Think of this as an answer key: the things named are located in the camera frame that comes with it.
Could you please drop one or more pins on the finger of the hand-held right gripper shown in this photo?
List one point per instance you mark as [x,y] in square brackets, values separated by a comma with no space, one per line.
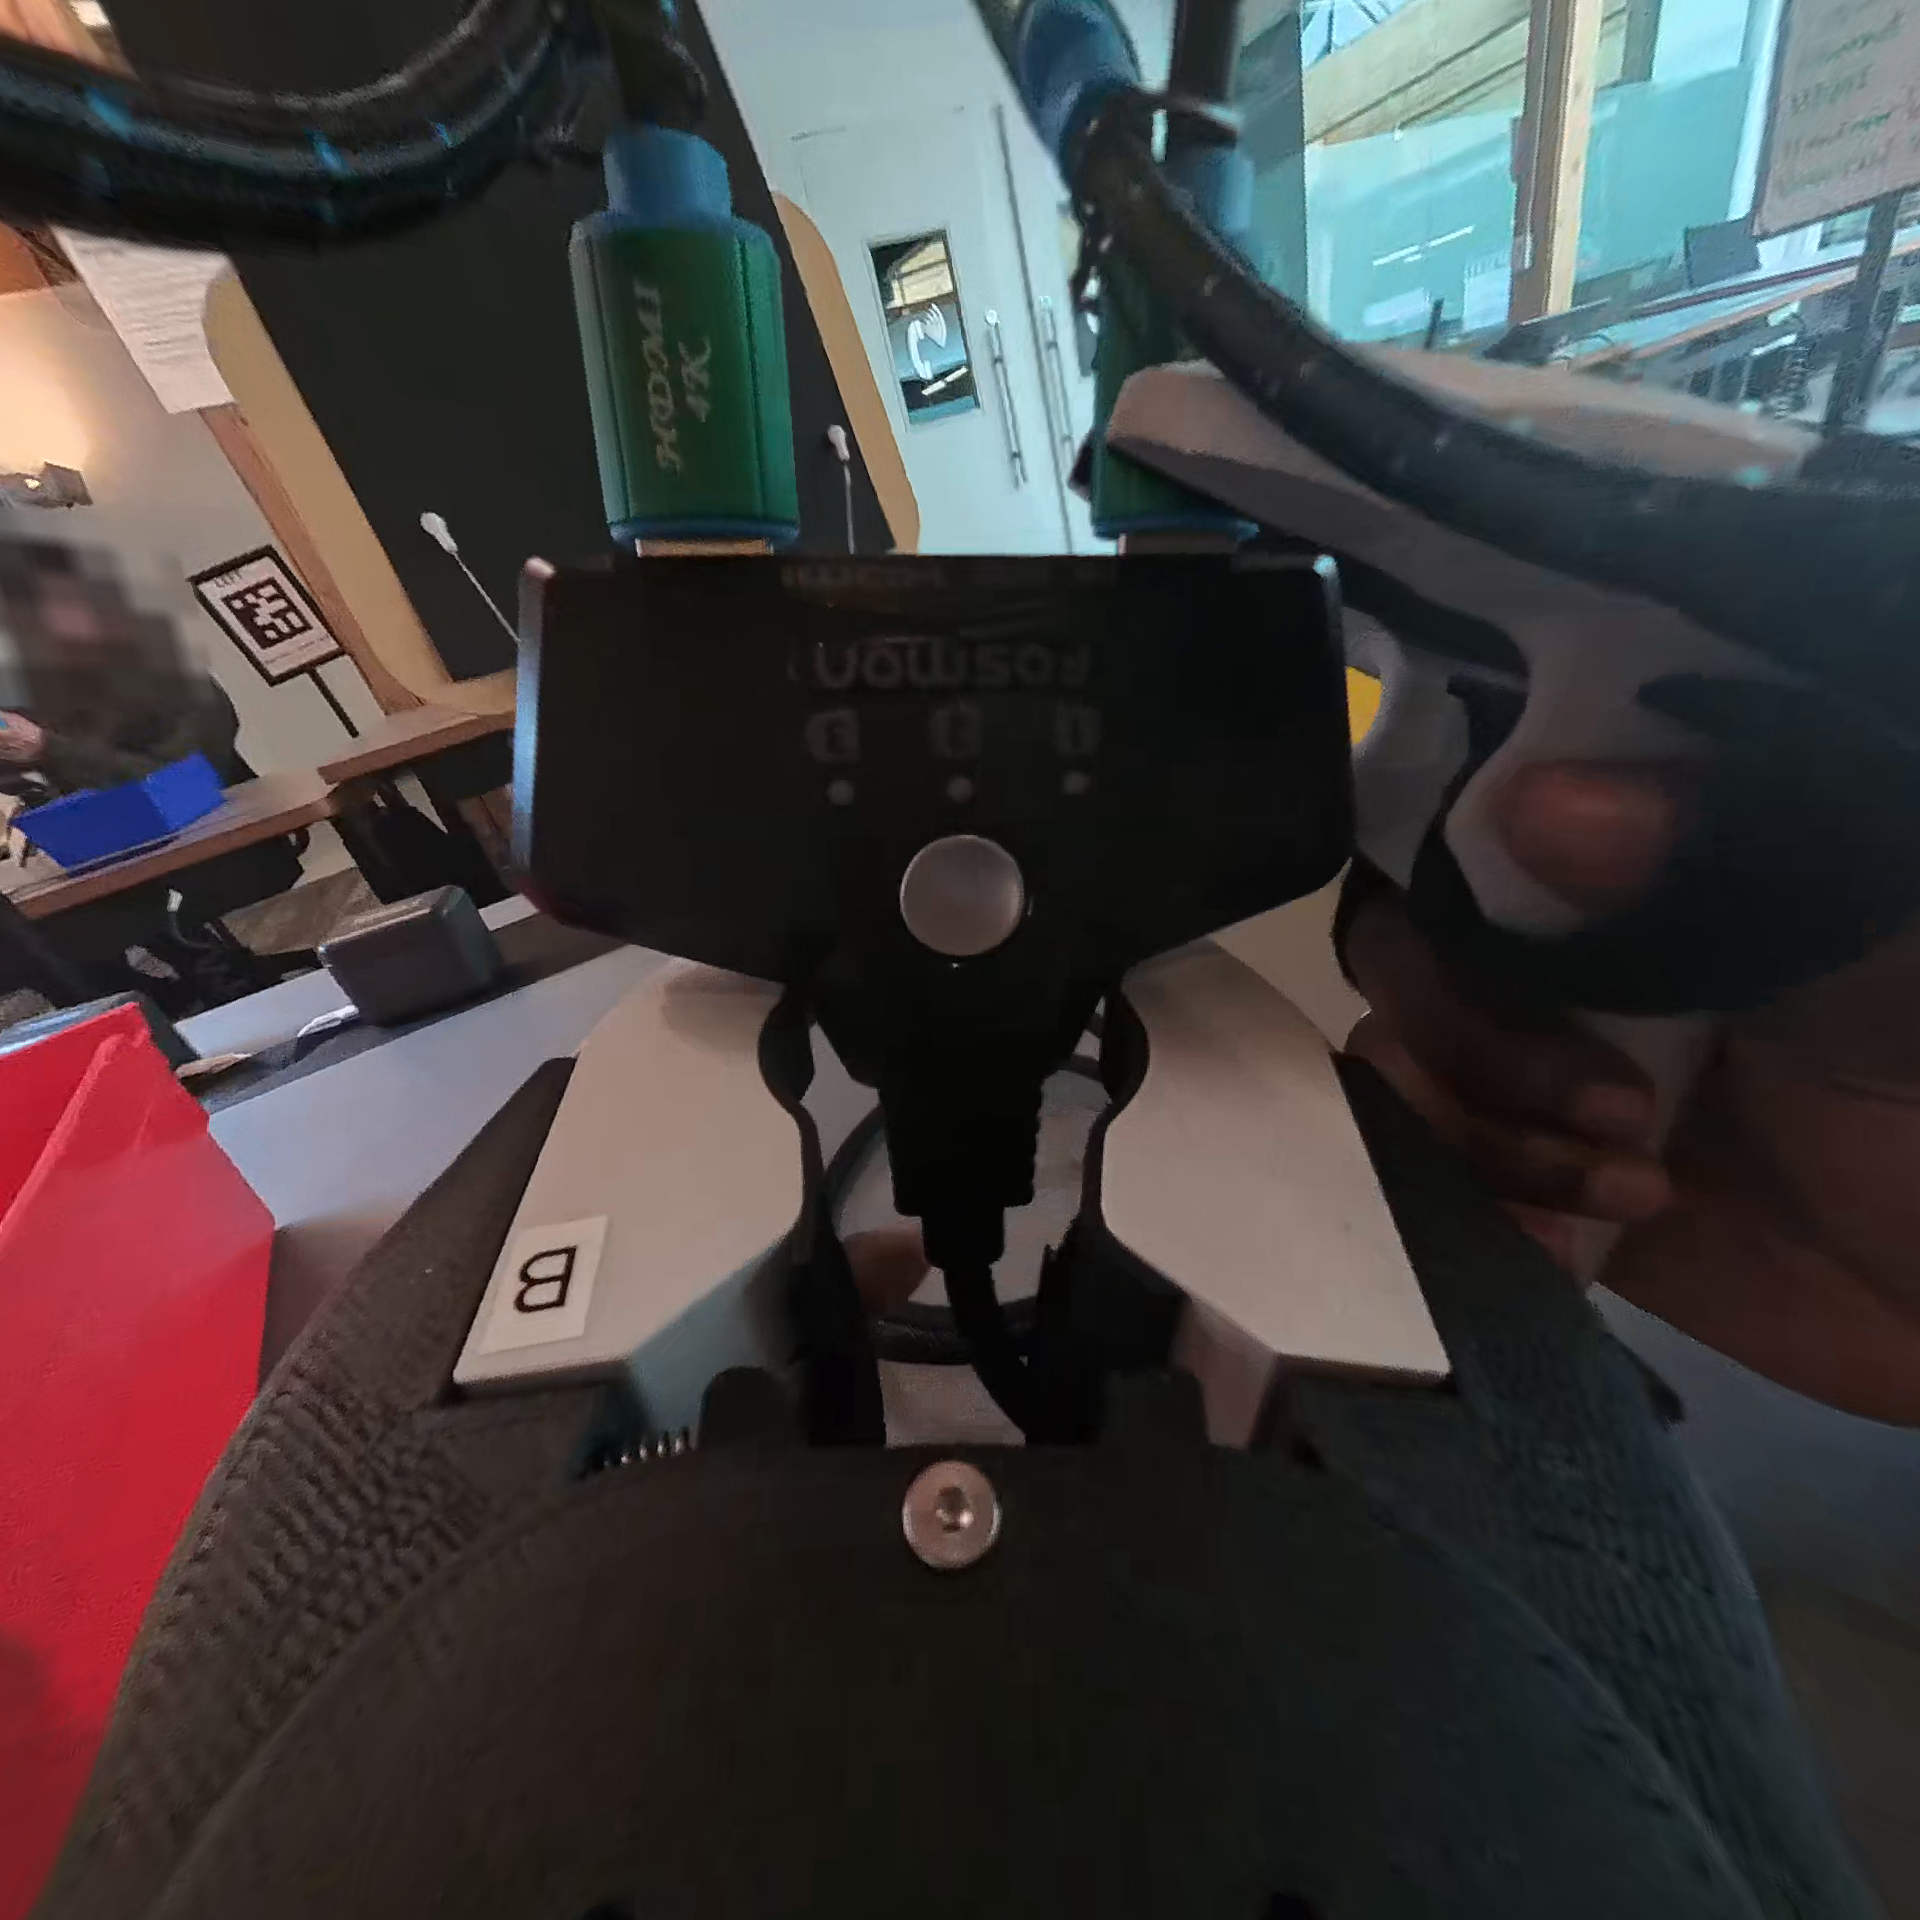
[1576,394]
[1424,525]

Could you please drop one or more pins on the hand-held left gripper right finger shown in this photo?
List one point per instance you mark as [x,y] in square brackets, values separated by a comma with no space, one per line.
[1277,1185]

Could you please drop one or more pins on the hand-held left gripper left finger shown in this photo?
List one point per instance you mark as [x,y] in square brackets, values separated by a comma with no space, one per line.
[676,1142]

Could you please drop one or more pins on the black HDMI switch box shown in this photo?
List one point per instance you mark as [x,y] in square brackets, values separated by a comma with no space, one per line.
[930,704]

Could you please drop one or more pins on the red plastic bin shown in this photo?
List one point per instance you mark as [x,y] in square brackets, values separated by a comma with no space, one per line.
[120,1350]

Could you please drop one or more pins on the person's right hand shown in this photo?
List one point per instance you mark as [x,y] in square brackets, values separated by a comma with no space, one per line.
[1725,1201]

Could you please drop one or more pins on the handwritten whiteboard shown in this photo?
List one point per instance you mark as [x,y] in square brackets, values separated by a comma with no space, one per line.
[1839,106]

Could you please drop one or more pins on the blue plastic bin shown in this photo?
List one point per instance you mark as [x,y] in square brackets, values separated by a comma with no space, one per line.
[120,820]

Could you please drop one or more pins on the black and white fiducial tag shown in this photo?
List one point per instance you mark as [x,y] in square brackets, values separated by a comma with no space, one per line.
[271,615]

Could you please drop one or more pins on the black panel with wooden rim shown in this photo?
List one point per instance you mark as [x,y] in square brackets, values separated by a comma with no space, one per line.
[450,376]

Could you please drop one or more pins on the white paper notice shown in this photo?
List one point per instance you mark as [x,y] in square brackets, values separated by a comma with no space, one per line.
[149,317]

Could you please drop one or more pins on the wall poster with phone icon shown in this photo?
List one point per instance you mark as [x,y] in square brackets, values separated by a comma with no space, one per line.
[926,324]

